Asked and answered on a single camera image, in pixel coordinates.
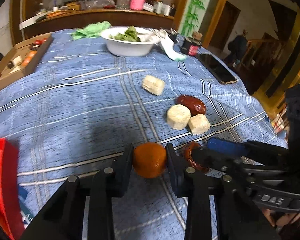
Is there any dark red date small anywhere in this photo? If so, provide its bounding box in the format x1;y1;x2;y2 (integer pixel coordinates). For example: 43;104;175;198
181;141;210;174

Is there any orange mandarin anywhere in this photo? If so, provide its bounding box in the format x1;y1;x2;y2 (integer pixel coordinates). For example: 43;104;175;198
133;142;167;179

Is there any white cube block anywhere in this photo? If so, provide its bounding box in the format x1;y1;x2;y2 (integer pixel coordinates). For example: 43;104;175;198
188;114;211;135

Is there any white round block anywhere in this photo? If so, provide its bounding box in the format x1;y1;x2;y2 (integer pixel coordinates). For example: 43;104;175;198
167;104;191;130

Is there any cream block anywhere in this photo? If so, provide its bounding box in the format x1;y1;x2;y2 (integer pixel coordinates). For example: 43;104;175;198
141;75;165;96

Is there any right hand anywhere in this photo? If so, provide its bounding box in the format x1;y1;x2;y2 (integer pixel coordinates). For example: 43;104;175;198
261;208;300;228

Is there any black smartphone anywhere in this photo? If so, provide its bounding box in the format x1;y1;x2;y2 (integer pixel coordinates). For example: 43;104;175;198
196;54;237;85

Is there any blue plaid tablecloth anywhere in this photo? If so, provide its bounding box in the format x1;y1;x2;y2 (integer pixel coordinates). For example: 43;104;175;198
0;29;287;239

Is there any person in background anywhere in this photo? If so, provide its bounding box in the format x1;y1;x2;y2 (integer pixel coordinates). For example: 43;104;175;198
228;29;248;63

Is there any dark jar red label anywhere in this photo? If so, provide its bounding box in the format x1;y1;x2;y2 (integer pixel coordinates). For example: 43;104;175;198
182;37;201;56

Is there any white sock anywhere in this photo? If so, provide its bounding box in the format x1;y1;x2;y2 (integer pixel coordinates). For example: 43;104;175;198
159;29;187;61

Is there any red plastic tray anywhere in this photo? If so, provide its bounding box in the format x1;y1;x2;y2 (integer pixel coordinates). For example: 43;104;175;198
0;138;24;239

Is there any white bowl with greens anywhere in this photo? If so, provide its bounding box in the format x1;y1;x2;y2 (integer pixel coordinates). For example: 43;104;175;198
100;26;160;57

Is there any green cloth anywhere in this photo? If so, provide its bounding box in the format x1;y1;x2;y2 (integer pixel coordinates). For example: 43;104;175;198
71;21;111;40

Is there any brown cardboard box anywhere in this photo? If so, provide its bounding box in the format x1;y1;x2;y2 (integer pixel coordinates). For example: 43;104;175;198
0;33;53;91

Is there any wooden sideboard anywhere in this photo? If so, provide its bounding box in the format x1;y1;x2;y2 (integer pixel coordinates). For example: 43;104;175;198
24;9;174;38

